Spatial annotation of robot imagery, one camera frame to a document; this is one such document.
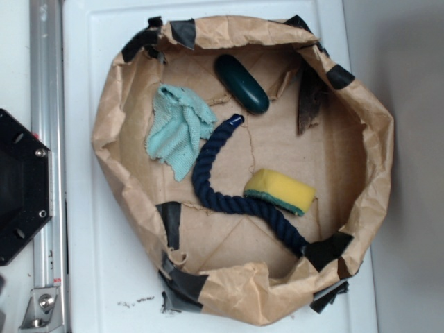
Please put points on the yellow green sponge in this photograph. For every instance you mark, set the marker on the yellow green sponge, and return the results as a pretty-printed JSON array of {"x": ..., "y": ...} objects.
[{"x": 280, "y": 190}]

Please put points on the brown paper bag bin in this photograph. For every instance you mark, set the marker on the brown paper bag bin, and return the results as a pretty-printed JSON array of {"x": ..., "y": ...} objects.
[{"x": 323, "y": 128}]

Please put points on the aluminium frame rail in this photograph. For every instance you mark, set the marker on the aluminium frame rail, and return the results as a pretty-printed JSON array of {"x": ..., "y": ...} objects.
[{"x": 50, "y": 266}]

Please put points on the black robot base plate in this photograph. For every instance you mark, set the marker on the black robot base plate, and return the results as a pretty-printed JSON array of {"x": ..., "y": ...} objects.
[{"x": 25, "y": 187}]

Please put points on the metal corner bracket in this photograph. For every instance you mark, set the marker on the metal corner bracket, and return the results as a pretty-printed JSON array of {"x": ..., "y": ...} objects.
[{"x": 43, "y": 313}]

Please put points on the dark green oval case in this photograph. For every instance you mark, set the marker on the dark green oval case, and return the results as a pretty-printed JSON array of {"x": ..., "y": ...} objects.
[{"x": 241, "y": 84}]

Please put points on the white tray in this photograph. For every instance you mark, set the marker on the white tray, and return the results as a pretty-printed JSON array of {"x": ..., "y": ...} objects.
[{"x": 114, "y": 287}]

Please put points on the light blue cloth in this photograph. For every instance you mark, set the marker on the light blue cloth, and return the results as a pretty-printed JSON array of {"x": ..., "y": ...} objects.
[{"x": 181, "y": 120}]

